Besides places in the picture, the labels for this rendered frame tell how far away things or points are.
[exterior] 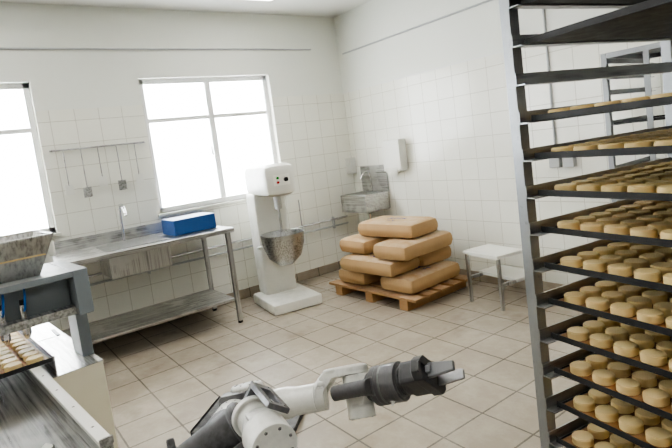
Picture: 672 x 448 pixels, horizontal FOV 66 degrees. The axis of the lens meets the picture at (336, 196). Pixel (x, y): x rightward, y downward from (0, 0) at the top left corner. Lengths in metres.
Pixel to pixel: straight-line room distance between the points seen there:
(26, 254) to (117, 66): 3.47
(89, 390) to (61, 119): 3.36
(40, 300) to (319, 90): 4.65
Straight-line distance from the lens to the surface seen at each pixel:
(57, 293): 2.12
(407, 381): 1.19
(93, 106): 5.20
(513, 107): 1.33
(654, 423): 1.47
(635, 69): 1.67
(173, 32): 5.56
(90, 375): 2.12
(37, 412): 1.84
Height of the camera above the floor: 1.50
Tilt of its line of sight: 6 degrees down
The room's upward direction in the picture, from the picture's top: 7 degrees counter-clockwise
